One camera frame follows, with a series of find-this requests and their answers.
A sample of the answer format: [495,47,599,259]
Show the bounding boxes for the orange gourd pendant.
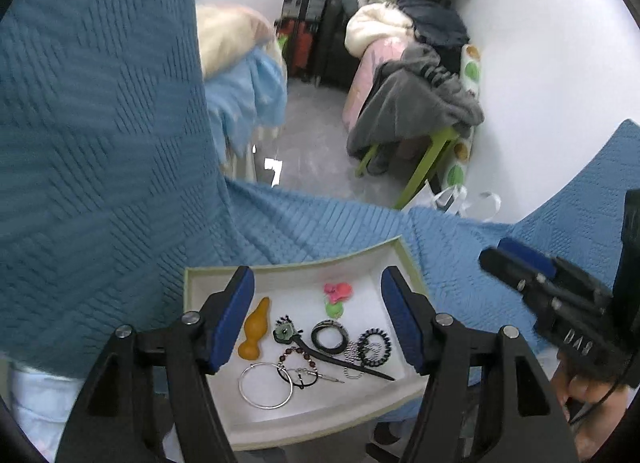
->
[238,297,270,361]

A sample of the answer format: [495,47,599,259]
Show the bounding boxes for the silver bangle ring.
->
[237,361,295,411]

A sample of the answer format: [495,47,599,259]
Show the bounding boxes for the black coil hair tie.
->
[356,325,393,368]

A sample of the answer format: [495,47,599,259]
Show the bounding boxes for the dark beaded bracelet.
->
[278,345,321,389]

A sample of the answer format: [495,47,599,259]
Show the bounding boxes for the green white cardboard box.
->
[207,238,426,451]

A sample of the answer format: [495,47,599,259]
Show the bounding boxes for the black round bangle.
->
[310,320,349,355]

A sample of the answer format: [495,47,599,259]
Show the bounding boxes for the pink flower hair clip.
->
[323,282,352,305]

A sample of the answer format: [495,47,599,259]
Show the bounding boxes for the person's right hand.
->
[550,353,631,462]

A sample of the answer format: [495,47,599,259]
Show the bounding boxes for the fruit print ironing board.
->
[438,44,484,188]

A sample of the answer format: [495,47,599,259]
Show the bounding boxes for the green plastic stool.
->
[355,127,460,211]

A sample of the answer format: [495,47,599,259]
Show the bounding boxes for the grey blanket on stool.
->
[346,43,464,158]

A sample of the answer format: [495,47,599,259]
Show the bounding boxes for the blue textured blanket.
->
[1,0,639,379]

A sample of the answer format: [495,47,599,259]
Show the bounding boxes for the light blue bed sheet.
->
[204,46,288,164]

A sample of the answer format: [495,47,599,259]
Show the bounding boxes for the red suitcase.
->
[274,18,319,78]

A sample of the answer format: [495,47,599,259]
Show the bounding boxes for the beige pink pillow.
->
[195,5,276,80]

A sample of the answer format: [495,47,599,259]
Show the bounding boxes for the white bag handles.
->
[402,185,502,223]

